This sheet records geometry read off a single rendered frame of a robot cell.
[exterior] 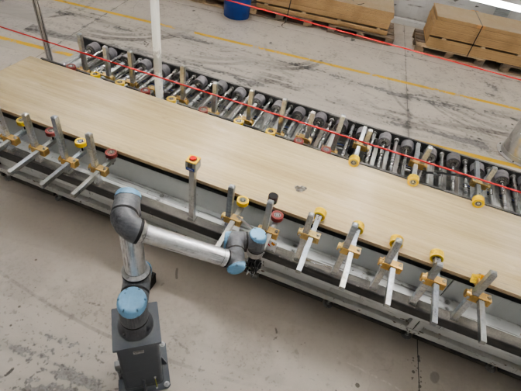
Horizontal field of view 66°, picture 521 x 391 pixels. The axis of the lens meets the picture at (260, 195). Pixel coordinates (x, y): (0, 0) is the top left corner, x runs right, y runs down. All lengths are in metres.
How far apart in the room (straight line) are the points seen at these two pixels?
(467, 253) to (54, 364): 2.76
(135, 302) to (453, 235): 2.03
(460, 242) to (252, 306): 1.55
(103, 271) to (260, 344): 1.35
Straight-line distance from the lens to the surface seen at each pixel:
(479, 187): 3.37
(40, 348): 3.20
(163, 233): 1.82
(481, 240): 3.04
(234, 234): 2.05
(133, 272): 2.23
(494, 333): 2.88
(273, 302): 3.25
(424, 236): 2.83
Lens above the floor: 2.75
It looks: 44 degrees down
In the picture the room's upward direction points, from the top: 10 degrees clockwise
